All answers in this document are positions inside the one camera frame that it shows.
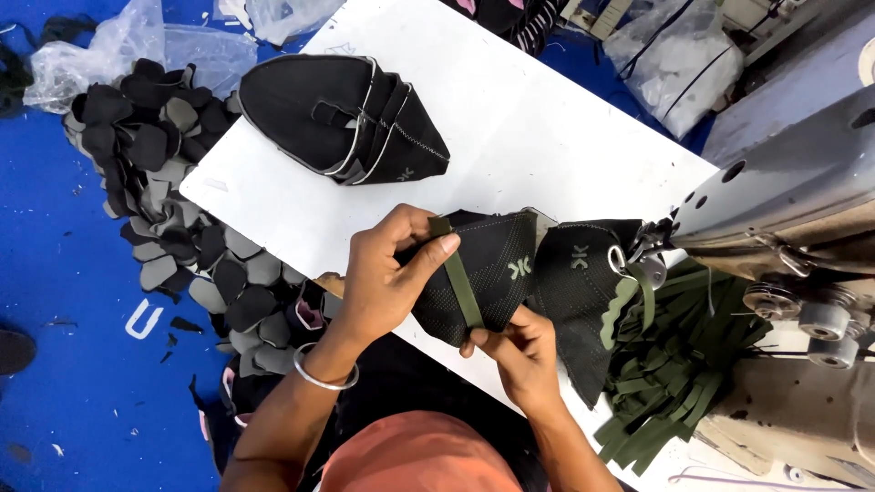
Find person's right hand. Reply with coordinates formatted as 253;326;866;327
458;304;566;418

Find person's left hand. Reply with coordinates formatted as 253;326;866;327
340;203;462;349

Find olive green strap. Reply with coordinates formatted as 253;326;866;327
428;216;486;330

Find black mesh shoe piece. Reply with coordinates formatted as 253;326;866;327
395;208;541;348

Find black shoe upper under needle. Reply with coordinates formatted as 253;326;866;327
532;219;647;410

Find silver wrist bangle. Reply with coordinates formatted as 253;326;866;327
293;342;360;392

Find person's orange trousers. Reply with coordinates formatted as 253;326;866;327
320;410;524;492

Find stack of black shoe uppers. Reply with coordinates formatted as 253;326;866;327
237;54;451;186

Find pile of black grey cutouts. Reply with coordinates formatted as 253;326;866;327
62;58;343;378

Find grey sewing machine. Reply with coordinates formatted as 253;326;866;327
625;82;875;487

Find crumpled clear plastic bag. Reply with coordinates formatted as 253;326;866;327
213;0;347;46

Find black striped cloth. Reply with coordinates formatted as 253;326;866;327
441;0;571;57

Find clear bag with white pieces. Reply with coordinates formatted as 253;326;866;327
603;0;746;139

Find pile of olive green straps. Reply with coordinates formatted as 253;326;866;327
593;258;773;477

